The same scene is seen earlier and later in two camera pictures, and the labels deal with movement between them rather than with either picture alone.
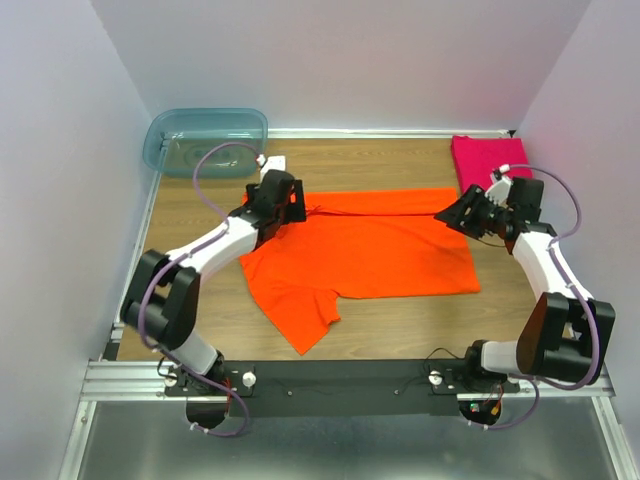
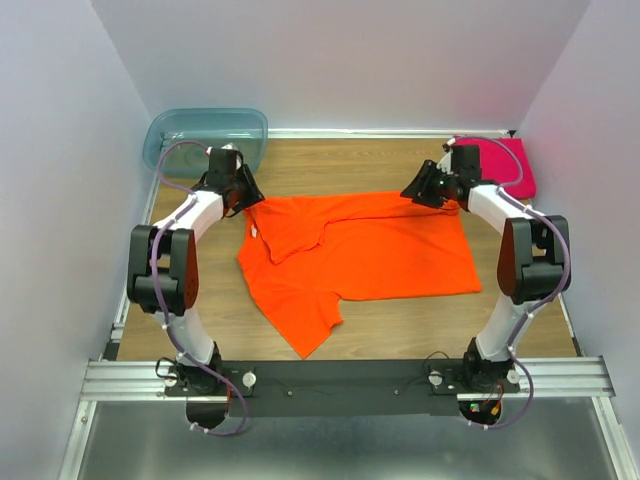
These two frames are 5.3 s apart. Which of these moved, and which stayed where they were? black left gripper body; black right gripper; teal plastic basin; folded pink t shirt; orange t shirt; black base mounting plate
Moved: black right gripper; black left gripper body
Stayed: folded pink t shirt; orange t shirt; teal plastic basin; black base mounting plate
